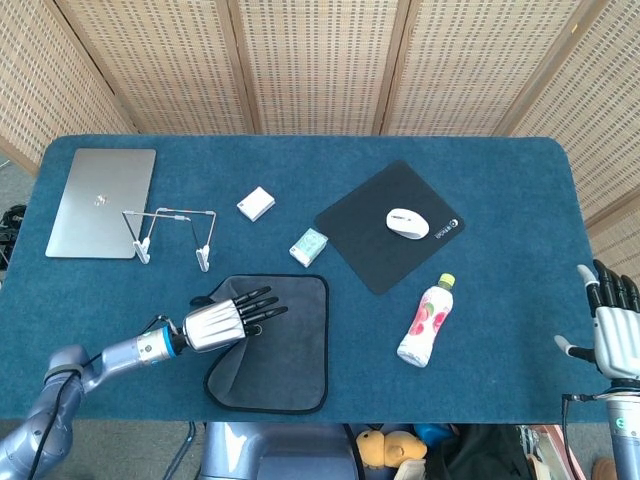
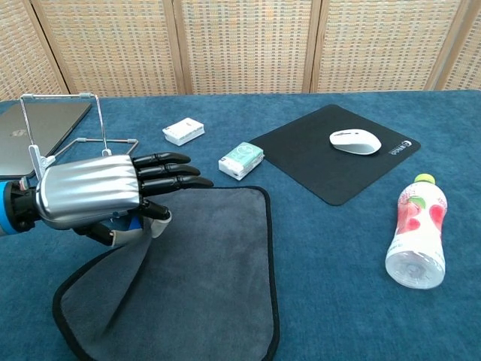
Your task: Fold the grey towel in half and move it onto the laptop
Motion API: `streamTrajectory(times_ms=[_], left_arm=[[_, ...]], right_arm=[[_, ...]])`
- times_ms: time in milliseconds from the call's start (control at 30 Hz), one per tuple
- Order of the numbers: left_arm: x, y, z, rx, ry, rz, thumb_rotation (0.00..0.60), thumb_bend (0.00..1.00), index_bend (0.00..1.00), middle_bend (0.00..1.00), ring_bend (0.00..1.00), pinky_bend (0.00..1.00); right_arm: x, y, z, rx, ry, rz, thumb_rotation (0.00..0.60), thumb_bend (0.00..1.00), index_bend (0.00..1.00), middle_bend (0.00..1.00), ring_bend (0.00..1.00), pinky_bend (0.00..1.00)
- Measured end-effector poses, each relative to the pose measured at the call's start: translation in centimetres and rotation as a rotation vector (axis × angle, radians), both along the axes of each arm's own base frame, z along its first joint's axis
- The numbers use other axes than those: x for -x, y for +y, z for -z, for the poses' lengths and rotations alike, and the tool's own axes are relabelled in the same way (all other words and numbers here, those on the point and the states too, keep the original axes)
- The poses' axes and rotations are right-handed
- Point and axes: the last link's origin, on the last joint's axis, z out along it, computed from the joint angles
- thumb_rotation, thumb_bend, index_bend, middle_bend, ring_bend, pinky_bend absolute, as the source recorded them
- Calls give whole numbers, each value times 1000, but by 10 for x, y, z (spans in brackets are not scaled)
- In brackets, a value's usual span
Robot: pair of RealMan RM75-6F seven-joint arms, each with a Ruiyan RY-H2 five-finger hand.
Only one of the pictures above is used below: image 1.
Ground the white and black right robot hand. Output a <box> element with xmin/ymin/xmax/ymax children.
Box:
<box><xmin>553</xmin><ymin>259</ymin><xmax>640</xmax><ymax>381</ymax></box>

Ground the silver and black left robot hand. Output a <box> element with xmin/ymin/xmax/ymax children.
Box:
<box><xmin>182</xmin><ymin>285</ymin><xmax>290</xmax><ymax>354</ymax></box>

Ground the blue and grey cloth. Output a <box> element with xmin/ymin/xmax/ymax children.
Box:
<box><xmin>188</xmin><ymin>273</ymin><xmax>330</xmax><ymax>415</ymax></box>

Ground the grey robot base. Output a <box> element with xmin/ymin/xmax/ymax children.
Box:
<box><xmin>199</xmin><ymin>422</ymin><xmax>359</xmax><ymax>480</ymax></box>

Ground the blue carpet table cover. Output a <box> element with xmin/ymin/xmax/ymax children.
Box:
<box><xmin>0</xmin><ymin>133</ymin><xmax>632</xmax><ymax>425</ymax></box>

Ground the green and white tissue pack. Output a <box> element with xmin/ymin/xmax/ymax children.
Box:
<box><xmin>288</xmin><ymin>227</ymin><xmax>329</xmax><ymax>268</ymax></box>

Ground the pink wooden board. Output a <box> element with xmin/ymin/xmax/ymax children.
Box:
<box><xmin>519</xmin><ymin>424</ymin><xmax>584</xmax><ymax>480</ymax></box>

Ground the small white box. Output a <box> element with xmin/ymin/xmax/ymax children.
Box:
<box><xmin>236</xmin><ymin>186</ymin><xmax>276</xmax><ymax>223</ymax></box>

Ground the black mouse pad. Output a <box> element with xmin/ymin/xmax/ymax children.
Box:
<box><xmin>313</xmin><ymin>159</ymin><xmax>466</xmax><ymax>296</ymax></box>

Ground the black bag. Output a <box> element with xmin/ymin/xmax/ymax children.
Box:
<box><xmin>424</xmin><ymin>423</ymin><xmax>531</xmax><ymax>480</ymax></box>

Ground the silver closed laptop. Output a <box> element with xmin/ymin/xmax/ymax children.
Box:
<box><xmin>44</xmin><ymin>147</ymin><xmax>158</xmax><ymax>260</ymax></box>

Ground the plastic bottle with pink label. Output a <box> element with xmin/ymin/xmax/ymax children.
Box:
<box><xmin>396</xmin><ymin>272</ymin><xmax>457</xmax><ymax>369</ymax></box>

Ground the blue object under table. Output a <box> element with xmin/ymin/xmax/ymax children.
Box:
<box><xmin>414</xmin><ymin>423</ymin><xmax>454</xmax><ymax>444</ymax></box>

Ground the yellow plush toy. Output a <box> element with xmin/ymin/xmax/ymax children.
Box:
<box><xmin>355</xmin><ymin>429</ymin><xmax>429</xmax><ymax>471</ymax></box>

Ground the white computer mouse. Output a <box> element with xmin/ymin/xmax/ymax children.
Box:
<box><xmin>385</xmin><ymin>207</ymin><xmax>431</xmax><ymax>240</ymax></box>

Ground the black equipment beside table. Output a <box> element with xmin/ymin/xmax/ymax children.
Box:
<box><xmin>0</xmin><ymin>204</ymin><xmax>27</xmax><ymax>269</ymax></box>

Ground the woven bamboo folding screen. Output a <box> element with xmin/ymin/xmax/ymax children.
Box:
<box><xmin>0</xmin><ymin>0</ymin><xmax>640</xmax><ymax>274</ymax></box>

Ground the wire stand with white feet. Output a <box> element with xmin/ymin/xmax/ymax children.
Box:
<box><xmin>121</xmin><ymin>207</ymin><xmax>218</xmax><ymax>273</ymax></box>

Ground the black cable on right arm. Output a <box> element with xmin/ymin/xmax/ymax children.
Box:
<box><xmin>560</xmin><ymin>393</ymin><xmax>609</xmax><ymax>480</ymax></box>

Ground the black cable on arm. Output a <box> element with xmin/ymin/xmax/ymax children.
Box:
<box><xmin>27</xmin><ymin>349</ymin><xmax>106</xmax><ymax>480</ymax></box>
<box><xmin>560</xmin><ymin>393</ymin><xmax>609</xmax><ymax>480</ymax></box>

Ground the black cable under table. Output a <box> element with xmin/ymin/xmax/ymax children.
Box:
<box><xmin>167</xmin><ymin>421</ymin><xmax>197</xmax><ymax>480</ymax></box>

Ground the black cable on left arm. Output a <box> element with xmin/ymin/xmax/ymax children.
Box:
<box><xmin>27</xmin><ymin>349</ymin><xmax>106</xmax><ymax>480</ymax></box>

